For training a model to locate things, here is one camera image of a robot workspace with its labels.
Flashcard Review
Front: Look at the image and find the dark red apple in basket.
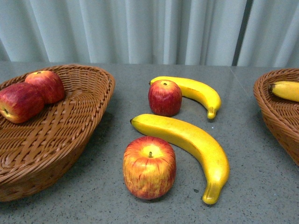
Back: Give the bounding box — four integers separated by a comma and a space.
0, 82, 45, 124

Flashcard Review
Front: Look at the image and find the white pleated curtain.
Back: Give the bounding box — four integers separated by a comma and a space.
0, 0, 299, 67

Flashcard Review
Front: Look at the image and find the small yellow banana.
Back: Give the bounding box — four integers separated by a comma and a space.
150, 76, 221, 119

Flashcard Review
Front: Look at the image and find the yellow banana in right basket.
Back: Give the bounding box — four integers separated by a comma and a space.
268, 81, 299, 102

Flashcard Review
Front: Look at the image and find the large red yellow apple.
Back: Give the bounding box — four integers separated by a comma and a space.
123, 136, 177, 200

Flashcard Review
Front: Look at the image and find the left brown wicker basket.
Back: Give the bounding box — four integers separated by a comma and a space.
0, 64, 115, 202

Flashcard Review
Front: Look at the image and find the red apple at basket back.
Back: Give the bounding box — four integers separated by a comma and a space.
25, 70, 65, 105

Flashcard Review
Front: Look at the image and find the brown wicker basket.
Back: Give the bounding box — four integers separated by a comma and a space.
253, 68, 299, 165
0, 64, 115, 202

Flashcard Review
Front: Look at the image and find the large yellow banana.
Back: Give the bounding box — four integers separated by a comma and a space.
130, 114, 230, 205

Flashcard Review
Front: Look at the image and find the right brown wicker basket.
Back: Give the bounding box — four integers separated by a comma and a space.
253, 68, 299, 165

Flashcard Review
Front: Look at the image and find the small dark red apple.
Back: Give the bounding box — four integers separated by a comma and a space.
148, 79, 182, 117

